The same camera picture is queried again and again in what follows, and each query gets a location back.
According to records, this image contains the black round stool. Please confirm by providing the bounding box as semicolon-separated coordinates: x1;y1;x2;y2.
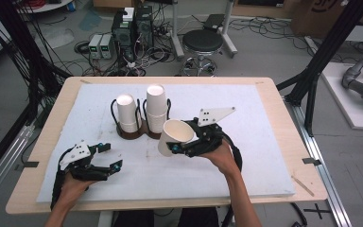
181;28;225;78

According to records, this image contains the white stand leg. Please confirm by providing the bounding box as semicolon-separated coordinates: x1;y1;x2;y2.
221;0;239;59
169;0;185;61

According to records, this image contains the aluminium floor rail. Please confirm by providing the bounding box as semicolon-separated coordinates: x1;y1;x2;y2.
0;124;36;212
284;96;354;227

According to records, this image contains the black flat box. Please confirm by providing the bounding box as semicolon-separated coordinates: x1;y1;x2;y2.
202;13;226;31

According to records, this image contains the brown cardboard box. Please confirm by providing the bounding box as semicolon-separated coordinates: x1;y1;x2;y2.
290;0;363;40

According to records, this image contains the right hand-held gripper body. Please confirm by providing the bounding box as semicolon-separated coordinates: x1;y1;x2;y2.
184;107;236;158

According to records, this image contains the white floor platform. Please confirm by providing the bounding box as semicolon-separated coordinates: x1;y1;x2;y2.
320;61;363;131

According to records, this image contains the white paper cup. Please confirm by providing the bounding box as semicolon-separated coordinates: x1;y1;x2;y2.
146;83;168;116
115;93;139;126
118;121;140;133
146;111;168;134
157;118;197;158

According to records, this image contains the grey bench power supply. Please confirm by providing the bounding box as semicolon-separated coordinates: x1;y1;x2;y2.
99;33;116;61
87;33;104;60

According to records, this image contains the dark brown wire cup holder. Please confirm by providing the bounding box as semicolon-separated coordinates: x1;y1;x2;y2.
110;97;173;141

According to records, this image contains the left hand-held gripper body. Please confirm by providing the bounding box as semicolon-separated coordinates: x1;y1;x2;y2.
60;141;109;183

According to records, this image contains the black frame with cables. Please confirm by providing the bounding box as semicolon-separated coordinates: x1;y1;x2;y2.
0;0;72;185

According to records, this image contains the black metal frame post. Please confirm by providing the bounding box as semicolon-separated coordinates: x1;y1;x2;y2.
276;0;363;137

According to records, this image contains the white table leg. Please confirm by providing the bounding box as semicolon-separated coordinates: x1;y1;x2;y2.
96;210;114;227

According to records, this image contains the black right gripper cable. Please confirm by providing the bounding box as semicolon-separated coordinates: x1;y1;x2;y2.
220;131;244;227

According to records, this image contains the white foam mat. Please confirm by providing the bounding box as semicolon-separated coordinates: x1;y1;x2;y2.
36;82;297;203

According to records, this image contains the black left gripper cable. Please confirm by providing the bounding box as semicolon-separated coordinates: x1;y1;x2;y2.
50;147;75;212

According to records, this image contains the person's left hand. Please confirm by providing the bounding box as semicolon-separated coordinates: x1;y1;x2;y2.
56;172;98;209

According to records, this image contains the person's right hand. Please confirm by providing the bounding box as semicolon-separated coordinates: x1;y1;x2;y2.
199;140;241;178

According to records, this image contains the black computer tower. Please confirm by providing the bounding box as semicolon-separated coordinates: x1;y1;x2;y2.
134;5;155;49
111;7;137;61

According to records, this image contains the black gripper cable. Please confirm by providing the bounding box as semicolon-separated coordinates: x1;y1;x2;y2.
220;131;244;227
50;147;75;212

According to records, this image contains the black tape cross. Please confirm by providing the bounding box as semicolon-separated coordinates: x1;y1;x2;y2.
302;202;332;220

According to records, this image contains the tangle of floor cables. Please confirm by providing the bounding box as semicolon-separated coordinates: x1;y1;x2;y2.
72;39;173;78

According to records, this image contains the black tape piece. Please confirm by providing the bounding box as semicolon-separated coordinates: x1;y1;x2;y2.
302;157;322;166
14;161;40;172

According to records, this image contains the black floor cable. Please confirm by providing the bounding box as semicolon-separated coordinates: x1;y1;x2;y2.
290;201;309;227

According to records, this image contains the white round table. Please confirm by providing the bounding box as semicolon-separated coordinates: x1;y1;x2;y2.
16;0;74;14

